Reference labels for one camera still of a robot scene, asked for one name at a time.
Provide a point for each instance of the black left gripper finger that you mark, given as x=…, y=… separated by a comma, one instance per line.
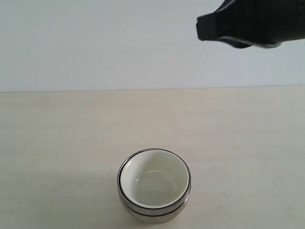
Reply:
x=242, y=44

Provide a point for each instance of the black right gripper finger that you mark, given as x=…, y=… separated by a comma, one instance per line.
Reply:
x=254, y=20

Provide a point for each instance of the plain stainless steel bowl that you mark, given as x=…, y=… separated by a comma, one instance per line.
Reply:
x=155, y=215

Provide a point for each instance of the patterned stainless steel bowl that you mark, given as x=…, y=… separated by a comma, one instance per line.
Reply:
x=155, y=202

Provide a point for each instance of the white ceramic bowl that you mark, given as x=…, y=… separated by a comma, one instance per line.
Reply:
x=155, y=181

